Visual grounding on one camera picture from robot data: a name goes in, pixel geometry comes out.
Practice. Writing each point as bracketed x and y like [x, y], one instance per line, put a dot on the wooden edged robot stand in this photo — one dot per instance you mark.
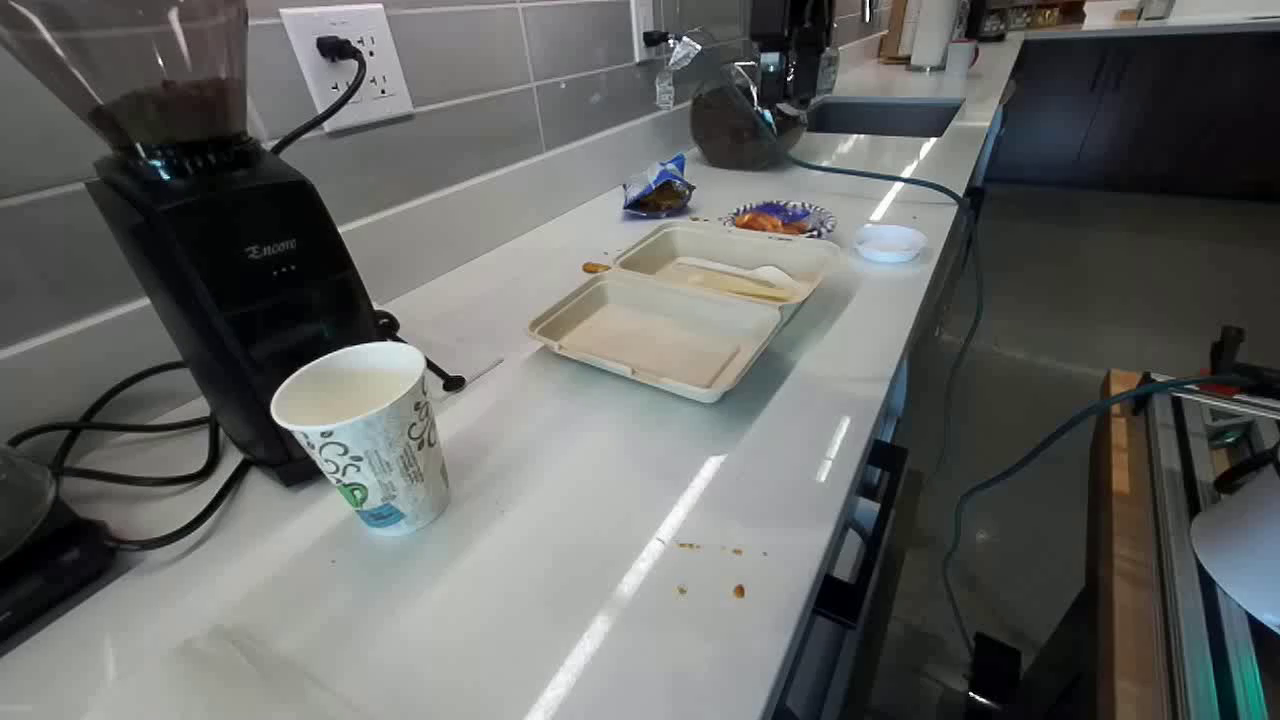
[1124, 561]

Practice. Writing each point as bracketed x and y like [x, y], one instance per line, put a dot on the printed white paper cup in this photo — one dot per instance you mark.
[373, 440]

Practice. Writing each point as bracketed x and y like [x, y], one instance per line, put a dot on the black flat scale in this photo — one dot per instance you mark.
[54, 581]

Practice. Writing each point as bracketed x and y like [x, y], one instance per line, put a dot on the clear round plastic lid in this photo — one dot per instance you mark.
[888, 243]

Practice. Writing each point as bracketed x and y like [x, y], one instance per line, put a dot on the black countertop appliance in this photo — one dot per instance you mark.
[801, 43]

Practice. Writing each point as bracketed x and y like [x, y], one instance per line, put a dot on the black coffee grinder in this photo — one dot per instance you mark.
[242, 265]

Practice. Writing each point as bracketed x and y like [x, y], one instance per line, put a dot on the grey counter base cabinets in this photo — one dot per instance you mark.
[835, 665]

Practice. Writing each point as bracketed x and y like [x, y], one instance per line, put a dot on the clear plastic wrapper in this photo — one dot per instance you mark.
[675, 60]

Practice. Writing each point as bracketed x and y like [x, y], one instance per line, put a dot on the dark counter sink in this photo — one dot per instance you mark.
[881, 114]

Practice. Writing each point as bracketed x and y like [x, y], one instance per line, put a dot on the dark cabinet island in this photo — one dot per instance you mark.
[1134, 123]

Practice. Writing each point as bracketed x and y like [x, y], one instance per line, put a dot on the white wall power outlet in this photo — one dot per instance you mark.
[380, 80]

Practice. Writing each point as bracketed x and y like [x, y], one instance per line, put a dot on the blue chip bag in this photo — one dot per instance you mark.
[662, 198]

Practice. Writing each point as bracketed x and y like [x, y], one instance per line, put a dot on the beige clamshell food pack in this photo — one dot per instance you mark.
[653, 342]

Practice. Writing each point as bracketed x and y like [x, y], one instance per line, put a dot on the wooden spoon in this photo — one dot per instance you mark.
[732, 281]

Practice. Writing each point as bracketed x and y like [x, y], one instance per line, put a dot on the black ball-tipped stick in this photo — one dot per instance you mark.
[453, 381]

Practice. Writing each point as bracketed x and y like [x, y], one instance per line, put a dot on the dark round device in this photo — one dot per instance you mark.
[740, 125]

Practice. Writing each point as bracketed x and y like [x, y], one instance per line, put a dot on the orange food crumb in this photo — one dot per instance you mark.
[593, 265]

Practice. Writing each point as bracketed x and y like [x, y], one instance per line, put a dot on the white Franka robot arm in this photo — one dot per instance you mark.
[1247, 545]

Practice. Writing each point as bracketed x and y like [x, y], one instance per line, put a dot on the glass coffee carafe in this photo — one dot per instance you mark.
[19, 502]

